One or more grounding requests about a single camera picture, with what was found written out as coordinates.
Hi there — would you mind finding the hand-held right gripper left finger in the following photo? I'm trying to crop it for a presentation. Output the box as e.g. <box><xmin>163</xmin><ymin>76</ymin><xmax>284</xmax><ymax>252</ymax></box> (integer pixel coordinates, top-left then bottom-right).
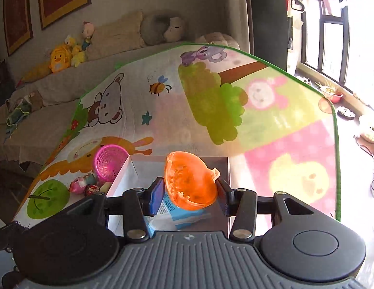
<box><xmin>65</xmin><ymin>177</ymin><xmax>166</xmax><ymax>244</ymax></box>

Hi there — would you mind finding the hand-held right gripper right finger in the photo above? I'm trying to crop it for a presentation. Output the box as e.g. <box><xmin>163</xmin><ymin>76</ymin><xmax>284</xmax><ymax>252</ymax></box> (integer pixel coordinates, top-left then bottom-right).
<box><xmin>215</xmin><ymin>177</ymin><xmax>341</xmax><ymax>244</ymax></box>

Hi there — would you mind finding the pale cardboard box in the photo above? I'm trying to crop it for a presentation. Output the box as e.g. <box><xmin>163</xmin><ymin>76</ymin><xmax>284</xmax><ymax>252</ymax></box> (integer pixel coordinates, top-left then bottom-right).
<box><xmin>107</xmin><ymin>156</ymin><xmax>230</xmax><ymax>238</ymax></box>

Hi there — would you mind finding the orange toy basket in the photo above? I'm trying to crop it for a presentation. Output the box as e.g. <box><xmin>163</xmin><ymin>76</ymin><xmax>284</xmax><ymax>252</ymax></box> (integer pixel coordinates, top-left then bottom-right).
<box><xmin>164</xmin><ymin>151</ymin><xmax>220</xmax><ymax>210</ymax></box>

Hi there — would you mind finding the cream eraser block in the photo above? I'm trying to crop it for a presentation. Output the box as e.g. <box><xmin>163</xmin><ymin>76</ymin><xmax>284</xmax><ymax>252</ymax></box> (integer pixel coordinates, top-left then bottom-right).
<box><xmin>98</xmin><ymin>181</ymin><xmax>116</xmax><ymax>194</ymax></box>

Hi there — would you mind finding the pink toy basket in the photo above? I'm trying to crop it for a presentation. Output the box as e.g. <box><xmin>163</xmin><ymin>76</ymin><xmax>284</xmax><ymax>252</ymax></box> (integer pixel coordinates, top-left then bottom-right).
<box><xmin>93</xmin><ymin>144</ymin><xmax>129</xmax><ymax>185</ymax></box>

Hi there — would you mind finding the small red can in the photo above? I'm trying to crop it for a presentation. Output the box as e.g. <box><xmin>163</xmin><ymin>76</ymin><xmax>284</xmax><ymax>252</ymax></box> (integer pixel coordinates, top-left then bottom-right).
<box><xmin>84</xmin><ymin>184</ymin><xmax>101</xmax><ymax>198</ymax></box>

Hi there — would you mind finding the pink toy figure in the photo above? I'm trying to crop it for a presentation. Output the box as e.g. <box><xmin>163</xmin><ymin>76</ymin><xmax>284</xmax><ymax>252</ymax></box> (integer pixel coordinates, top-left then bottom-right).
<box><xmin>69</xmin><ymin>175</ymin><xmax>97</xmax><ymax>198</ymax></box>

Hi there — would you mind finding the blue and white carton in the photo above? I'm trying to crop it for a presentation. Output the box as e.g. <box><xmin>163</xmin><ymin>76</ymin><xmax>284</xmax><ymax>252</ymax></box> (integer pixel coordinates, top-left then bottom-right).
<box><xmin>145</xmin><ymin>190</ymin><xmax>212</xmax><ymax>238</ymax></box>

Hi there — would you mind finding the printed cartoon play mat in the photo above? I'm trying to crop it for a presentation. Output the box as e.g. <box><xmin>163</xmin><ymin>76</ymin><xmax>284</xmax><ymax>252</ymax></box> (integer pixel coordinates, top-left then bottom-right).
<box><xmin>12</xmin><ymin>43</ymin><xmax>342</xmax><ymax>239</ymax></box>

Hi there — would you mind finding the beige covered sofa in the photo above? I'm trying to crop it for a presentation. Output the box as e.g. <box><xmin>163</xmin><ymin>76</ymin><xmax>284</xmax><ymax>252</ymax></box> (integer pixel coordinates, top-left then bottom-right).
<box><xmin>0</xmin><ymin>9</ymin><xmax>242</xmax><ymax>175</ymax></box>

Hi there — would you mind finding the dark plant bowl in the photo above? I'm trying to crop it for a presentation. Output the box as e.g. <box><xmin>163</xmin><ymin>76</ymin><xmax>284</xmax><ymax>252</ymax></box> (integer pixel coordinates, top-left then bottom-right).
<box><xmin>338</xmin><ymin>107</ymin><xmax>356</xmax><ymax>120</ymax></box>

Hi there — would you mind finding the red plant pot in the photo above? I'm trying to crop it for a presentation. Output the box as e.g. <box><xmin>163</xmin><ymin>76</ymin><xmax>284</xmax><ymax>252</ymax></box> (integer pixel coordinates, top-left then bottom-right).
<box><xmin>323</xmin><ymin>87</ymin><xmax>344</xmax><ymax>104</ymax></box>

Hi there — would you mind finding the small brown bear plush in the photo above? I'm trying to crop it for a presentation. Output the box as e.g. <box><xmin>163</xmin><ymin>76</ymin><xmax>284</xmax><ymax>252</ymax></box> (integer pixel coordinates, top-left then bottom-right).
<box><xmin>22</xmin><ymin>90</ymin><xmax>44</xmax><ymax>112</ymax></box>

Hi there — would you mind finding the green knitted cloth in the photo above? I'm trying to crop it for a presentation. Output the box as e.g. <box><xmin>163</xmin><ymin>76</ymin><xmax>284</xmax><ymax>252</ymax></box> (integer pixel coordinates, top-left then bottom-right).
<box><xmin>5</xmin><ymin>96</ymin><xmax>32</xmax><ymax>133</ymax></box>

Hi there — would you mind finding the white plant pot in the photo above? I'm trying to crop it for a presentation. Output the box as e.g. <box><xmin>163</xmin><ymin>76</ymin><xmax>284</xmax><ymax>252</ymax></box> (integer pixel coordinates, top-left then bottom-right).
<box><xmin>356</xmin><ymin>114</ymin><xmax>374</xmax><ymax>144</ymax></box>

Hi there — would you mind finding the beige round cushion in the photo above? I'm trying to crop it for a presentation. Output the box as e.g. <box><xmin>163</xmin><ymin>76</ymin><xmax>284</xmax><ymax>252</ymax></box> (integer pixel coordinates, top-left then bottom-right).
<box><xmin>194</xmin><ymin>32</ymin><xmax>240</xmax><ymax>50</ymax></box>

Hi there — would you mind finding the small yellow chick plush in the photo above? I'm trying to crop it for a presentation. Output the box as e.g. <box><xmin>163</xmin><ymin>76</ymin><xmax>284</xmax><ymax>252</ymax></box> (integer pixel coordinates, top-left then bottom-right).
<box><xmin>64</xmin><ymin>35</ymin><xmax>87</xmax><ymax>68</ymax></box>

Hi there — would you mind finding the grey bear plush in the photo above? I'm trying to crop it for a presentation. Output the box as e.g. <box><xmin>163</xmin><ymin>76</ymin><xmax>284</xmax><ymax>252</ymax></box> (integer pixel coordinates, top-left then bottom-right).
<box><xmin>141</xmin><ymin>14</ymin><xmax>188</xmax><ymax>46</ymax></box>

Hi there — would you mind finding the yellow duck plush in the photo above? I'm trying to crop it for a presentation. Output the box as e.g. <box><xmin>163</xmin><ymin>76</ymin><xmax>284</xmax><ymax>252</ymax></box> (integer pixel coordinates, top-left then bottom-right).
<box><xmin>49</xmin><ymin>44</ymin><xmax>74</xmax><ymax>73</ymax></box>

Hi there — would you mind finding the yellow banana cushion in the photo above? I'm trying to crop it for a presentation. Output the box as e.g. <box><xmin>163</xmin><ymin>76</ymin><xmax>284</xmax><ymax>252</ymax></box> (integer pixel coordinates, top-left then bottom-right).
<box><xmin>22</xmin><ymin>61</ymin><xmax>52</xmax><ymax>84</ymax></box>

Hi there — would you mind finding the dark chair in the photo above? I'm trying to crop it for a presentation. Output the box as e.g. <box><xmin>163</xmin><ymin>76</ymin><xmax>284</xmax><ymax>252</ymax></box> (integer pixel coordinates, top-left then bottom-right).
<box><xmin>301</xmin><ymin>0</ymin><xmax>374</xmax><ymax>97</ymax></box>

